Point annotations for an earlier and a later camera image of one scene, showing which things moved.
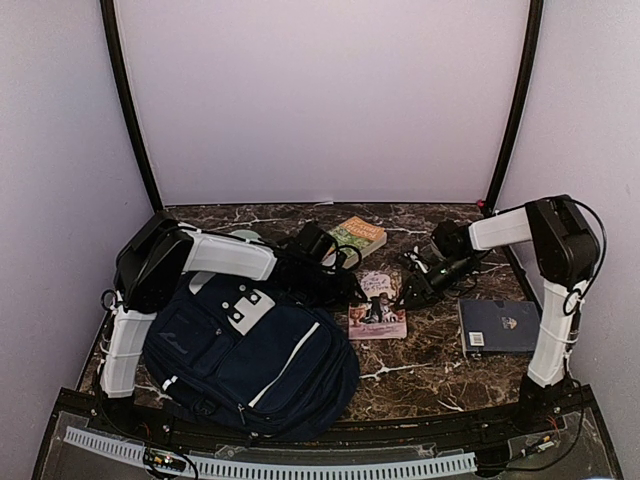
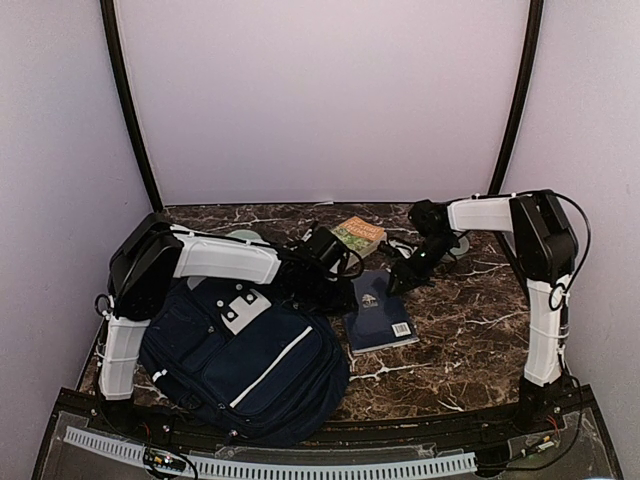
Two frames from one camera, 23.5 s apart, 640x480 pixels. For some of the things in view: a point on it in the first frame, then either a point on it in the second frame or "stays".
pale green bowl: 246,234 stays
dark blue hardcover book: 494,326 to 380,319
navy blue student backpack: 245,354 stays
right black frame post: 491,201 stays
